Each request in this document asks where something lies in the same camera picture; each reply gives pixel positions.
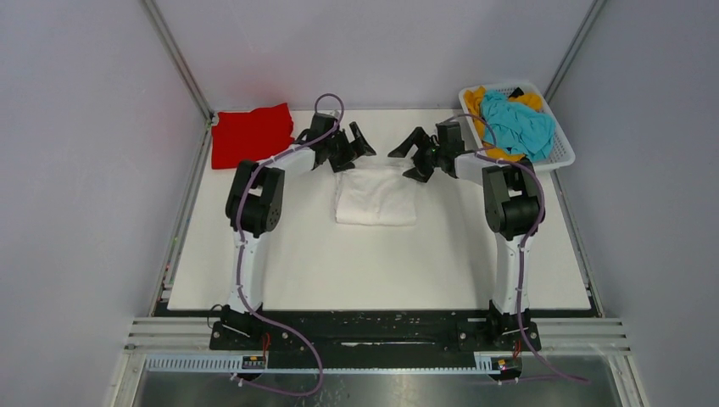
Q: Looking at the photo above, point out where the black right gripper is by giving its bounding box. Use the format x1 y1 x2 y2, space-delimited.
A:
389 127 447 183

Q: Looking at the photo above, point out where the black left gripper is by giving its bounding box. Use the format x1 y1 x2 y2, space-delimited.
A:
323 122 373 172

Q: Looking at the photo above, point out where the white t-shirt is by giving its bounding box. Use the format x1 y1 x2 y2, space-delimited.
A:
334 162 418 226

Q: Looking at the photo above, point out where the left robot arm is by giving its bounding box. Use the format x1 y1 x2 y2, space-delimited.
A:
213 113 376 348

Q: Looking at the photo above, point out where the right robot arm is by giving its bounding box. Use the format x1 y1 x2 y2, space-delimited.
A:
388 121 546 353

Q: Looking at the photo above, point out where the orange t-shirt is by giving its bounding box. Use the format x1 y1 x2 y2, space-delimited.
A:
464 85 546 164

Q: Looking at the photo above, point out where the teal t-shirt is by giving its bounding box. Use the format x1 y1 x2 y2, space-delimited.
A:
480 88 557 163

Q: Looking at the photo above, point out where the folded red t-shirt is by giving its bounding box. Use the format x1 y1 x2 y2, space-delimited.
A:
210 103 294 170

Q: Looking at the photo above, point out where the white plastic basket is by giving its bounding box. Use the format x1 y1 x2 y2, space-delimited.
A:
458 81 576 172

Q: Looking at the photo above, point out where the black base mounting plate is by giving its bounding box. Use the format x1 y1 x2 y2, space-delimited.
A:
209 306 542 370

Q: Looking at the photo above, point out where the white slotted cable duct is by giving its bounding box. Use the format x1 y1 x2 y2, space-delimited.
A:
144 353 503 375

